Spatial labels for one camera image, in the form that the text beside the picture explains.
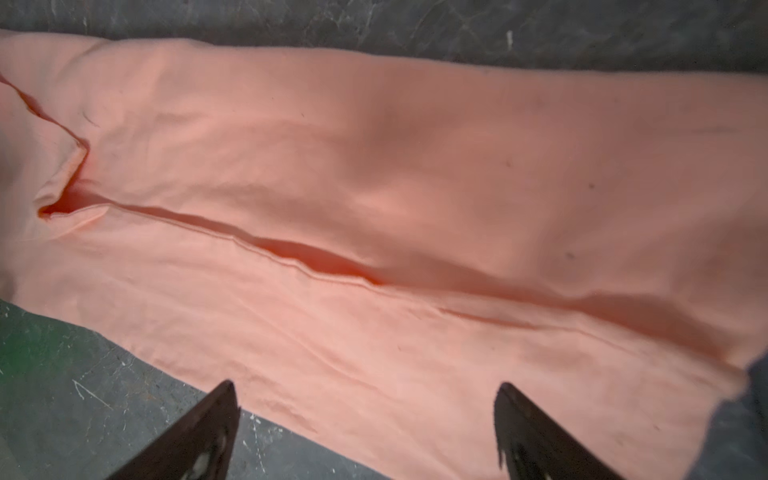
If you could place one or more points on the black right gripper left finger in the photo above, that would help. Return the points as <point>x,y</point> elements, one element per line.
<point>197,446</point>

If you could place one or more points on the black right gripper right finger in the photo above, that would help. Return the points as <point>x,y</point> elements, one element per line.
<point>531,445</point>

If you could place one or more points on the pink graphic t-shirt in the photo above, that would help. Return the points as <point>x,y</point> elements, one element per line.
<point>369,246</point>

